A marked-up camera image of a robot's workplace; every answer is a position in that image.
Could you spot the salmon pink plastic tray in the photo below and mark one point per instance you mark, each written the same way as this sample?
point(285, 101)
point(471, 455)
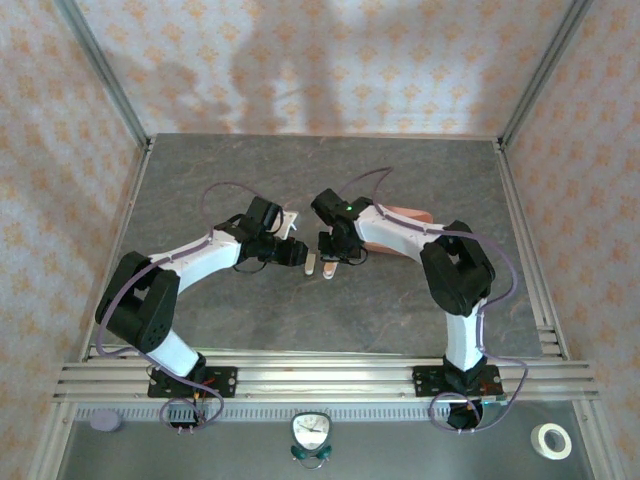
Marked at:
point(415, 216)

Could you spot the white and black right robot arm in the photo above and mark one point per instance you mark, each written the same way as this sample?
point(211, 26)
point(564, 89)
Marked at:
point(390, 235)

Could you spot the small green-based timer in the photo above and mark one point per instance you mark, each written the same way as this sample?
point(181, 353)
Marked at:
point(311, 432)

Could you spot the green circuit board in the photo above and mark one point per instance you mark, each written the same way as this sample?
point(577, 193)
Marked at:
point(495, 401)

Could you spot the lavender round object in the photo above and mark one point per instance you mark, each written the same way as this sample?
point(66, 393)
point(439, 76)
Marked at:
point(105, 421)

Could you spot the white masking tape roll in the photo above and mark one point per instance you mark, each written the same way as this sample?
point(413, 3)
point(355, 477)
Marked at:
point(536, 440)

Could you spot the aluminium table edge rail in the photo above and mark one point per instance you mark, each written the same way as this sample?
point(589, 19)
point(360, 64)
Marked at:
point(517, 200)
point(131, 200)
point(325, 135)

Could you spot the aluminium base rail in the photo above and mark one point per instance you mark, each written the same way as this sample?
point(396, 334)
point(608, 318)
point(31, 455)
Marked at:
point(325, 377)

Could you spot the aluminium frame post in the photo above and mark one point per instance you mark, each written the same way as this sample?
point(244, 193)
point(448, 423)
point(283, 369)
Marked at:
point(544, 70)
point(105, 70)

